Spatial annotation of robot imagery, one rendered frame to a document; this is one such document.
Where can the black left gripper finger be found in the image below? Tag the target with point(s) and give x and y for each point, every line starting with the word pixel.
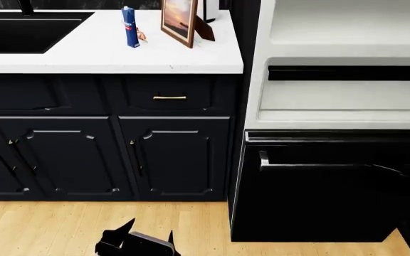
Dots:
pixel 117 234
pixel 171 238

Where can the wide dark cabinet door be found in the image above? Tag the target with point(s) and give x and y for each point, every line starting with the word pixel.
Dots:
pixel 66 160

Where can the black dishwasher door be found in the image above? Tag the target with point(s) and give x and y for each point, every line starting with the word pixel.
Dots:
pixel 315 202

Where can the white fridge body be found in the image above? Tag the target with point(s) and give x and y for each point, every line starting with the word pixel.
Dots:
pixel 344 40

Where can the dark cabinet drawer front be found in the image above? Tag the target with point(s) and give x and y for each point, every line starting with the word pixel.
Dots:
pixel 169 85

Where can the dark false drawer panel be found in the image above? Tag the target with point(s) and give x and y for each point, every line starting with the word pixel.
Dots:
pixel 30 93

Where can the small brown figurine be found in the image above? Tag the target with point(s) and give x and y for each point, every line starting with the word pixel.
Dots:
pixel 142 34

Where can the blue drink carton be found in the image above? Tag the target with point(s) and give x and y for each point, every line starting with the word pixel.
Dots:
pixel 131 28

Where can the black sink basin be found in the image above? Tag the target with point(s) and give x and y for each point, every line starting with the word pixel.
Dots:
pixel 20 33

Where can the black faucet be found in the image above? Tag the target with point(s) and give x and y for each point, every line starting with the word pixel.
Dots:
pixel 26 6

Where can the wooden picture frame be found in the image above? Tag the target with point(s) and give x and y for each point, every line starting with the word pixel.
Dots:
pixel 178 20

